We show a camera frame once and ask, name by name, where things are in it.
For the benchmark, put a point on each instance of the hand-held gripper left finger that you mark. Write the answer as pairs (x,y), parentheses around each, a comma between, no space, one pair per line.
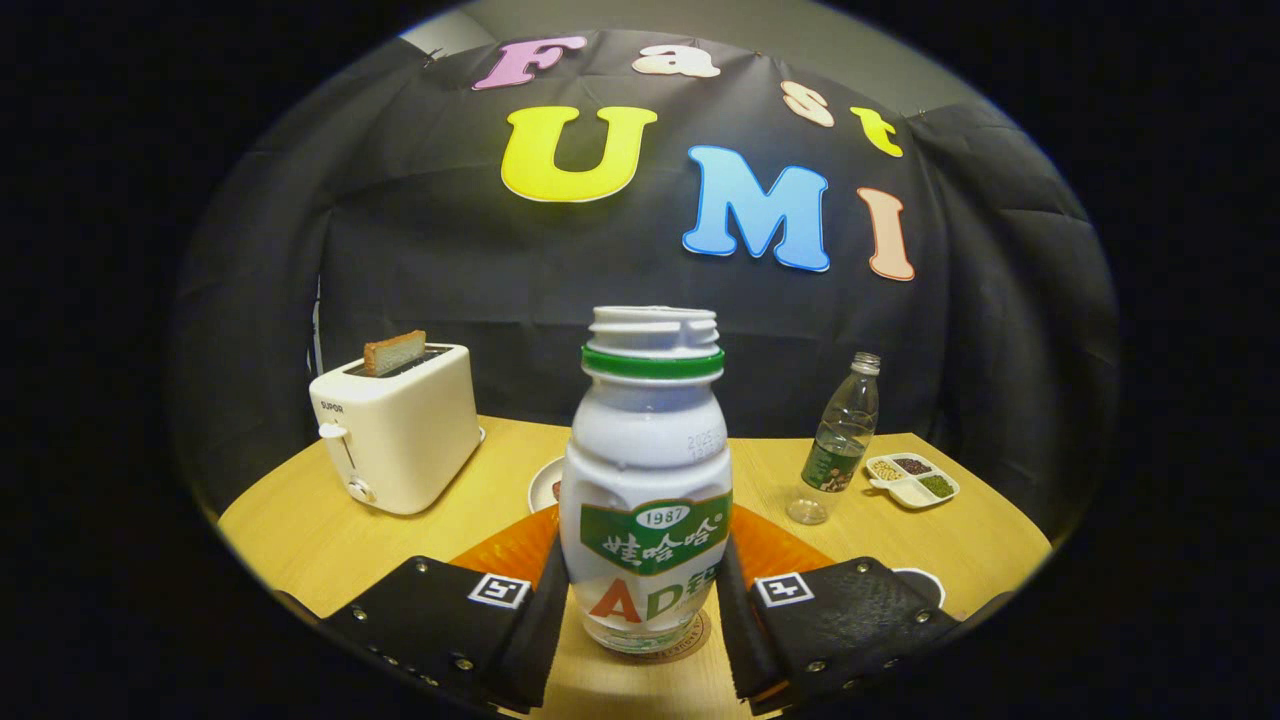
(540,640)

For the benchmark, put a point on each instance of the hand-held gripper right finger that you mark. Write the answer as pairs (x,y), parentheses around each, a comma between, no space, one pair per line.
(740,640)

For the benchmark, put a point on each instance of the round cork coaster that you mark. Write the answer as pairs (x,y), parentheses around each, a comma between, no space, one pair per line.
(692,645)

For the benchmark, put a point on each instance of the white juice bottle green label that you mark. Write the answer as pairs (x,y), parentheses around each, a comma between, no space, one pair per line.
(645,450)

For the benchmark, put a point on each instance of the clear plastic water bottle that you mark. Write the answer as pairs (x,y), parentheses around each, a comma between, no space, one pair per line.
(845,430)

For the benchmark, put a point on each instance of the white round plate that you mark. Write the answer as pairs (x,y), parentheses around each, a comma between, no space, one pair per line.
(543,490)

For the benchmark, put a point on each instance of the white divided snack dish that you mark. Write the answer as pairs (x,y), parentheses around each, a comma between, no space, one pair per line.
(912,480)

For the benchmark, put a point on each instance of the cream toaster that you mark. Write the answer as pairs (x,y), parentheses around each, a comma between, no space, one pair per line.
(400,440)

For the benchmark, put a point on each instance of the wooden table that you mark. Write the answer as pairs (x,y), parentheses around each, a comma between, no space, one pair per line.
(300,530)

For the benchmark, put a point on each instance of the toasted bread slice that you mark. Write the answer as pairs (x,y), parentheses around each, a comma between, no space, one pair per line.
(393,352)

